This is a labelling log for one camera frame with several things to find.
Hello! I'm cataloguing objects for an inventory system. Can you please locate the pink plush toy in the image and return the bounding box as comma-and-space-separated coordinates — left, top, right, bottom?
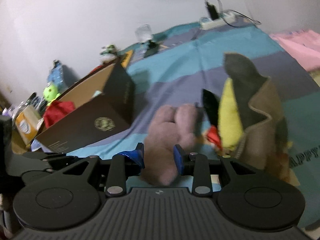
140, 104, 199, 186

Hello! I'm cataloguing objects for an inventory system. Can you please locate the yellow towel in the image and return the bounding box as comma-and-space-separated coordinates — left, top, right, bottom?
218, 78, 244, 151

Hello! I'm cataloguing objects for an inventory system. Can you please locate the beige patterned cloth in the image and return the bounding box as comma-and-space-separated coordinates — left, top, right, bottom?
223, 53, 290, 183

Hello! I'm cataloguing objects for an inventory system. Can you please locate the red soft cloth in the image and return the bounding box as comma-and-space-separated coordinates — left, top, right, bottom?
43, 100, 75, 128

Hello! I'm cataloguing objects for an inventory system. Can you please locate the brown cardboard box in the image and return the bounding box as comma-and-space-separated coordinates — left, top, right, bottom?
35, 63, 135, 153

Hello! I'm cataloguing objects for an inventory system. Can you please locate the black cloth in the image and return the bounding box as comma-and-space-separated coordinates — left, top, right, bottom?
202, 89, 220, 127

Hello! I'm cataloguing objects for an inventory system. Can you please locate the blue striped bed blanket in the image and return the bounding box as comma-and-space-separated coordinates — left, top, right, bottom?
32, 21, 320, 230

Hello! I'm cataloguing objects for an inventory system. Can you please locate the yellow book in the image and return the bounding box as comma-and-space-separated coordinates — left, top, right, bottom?
121, 50, 134, 68

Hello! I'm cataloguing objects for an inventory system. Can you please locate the red chili plush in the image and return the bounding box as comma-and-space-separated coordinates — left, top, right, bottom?
89, 65, 104, 75

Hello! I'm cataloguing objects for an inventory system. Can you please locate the green frog plush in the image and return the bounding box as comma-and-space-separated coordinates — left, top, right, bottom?
43, 82, 61, 106

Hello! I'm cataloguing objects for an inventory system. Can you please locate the small panda plush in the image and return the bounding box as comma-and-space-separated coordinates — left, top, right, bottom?
99, 44, 118, 64

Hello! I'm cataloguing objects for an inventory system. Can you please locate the blue packaged bag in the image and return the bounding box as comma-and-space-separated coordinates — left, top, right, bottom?
47, 60, 68, 93

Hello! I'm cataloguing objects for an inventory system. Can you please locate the yellow tissue box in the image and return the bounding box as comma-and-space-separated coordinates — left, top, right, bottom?
15, 105, 43, 145

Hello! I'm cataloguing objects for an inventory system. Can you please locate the phone stand with mirror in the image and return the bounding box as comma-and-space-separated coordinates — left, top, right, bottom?
135, 24, 159, 58

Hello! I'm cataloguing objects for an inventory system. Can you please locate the white power strip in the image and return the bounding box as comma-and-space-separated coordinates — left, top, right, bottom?
199, 11, 236, 30

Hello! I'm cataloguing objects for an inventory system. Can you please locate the black charger adapter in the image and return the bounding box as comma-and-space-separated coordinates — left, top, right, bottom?
205, 2, 220, 21

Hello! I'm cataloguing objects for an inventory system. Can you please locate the pink cloth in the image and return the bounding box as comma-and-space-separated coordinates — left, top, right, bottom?
270, 29, 319, 72

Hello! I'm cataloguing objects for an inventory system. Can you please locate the black charger cable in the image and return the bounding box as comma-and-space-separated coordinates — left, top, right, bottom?
204, 0, 262, 28

